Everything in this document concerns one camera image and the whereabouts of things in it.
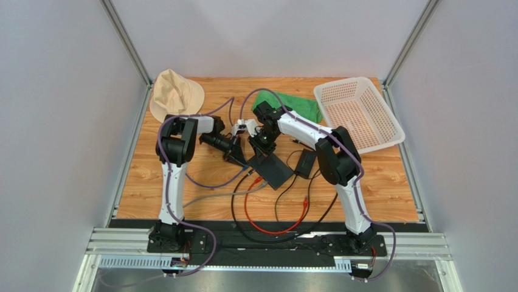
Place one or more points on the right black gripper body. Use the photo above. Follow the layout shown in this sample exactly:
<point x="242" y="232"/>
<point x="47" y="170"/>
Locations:
<point x="264" y="147"/>

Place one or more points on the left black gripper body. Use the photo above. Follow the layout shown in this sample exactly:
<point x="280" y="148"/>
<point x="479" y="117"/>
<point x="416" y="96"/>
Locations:
<point x="219" y="142"/>

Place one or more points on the black network switch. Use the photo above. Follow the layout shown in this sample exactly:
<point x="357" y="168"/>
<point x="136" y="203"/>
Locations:
<point x="272" y="169"/>

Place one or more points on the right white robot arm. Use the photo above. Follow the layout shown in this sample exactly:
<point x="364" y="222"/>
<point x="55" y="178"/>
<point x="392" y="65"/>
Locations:
<point x="339" y="162"/>

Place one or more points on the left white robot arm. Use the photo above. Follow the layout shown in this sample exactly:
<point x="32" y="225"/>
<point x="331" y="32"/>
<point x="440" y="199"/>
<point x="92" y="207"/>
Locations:
<point x="175" y="148"/>

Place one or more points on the black power adapter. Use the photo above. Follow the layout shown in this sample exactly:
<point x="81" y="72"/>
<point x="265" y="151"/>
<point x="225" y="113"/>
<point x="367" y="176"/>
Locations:
<point x="305" y="163"/>

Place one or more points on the green cloth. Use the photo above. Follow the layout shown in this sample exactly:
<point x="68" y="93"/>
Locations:
<point x="307" y="108"/>

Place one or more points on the beige bucket hat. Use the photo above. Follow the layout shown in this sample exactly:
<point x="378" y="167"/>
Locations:
<point x="174" y="94"/>

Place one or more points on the white plastic basket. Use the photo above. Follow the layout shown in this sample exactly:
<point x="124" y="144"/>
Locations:
<point x="357" y="105"/>

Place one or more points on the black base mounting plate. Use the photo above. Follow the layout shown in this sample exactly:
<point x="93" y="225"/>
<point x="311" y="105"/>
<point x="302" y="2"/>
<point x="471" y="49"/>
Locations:
<point x="312" y="245"/>

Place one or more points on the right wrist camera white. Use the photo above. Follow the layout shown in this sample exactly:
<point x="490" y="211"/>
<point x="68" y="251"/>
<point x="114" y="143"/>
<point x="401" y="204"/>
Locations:
<point x="251" y="126"/>

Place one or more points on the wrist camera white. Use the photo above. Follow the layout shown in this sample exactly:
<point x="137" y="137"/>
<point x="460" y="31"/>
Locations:
<point x="238" y="129"/>
<point x="251" y="126"/>

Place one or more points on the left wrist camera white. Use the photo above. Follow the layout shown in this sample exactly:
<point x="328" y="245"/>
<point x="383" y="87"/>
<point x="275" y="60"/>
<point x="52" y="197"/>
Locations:
<point x="238" y="129"/>

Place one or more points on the aluminium frame rail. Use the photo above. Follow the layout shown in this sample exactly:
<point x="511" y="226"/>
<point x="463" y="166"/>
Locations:
<point x="132" y="248"/>

